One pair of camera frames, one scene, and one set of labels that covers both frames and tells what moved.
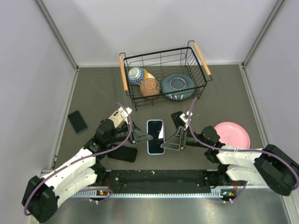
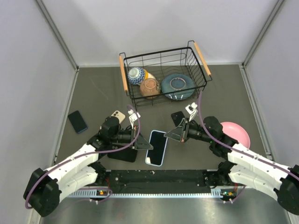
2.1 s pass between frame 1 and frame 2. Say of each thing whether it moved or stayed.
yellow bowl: stayed
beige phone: stayed
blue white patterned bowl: stayed
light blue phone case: moved
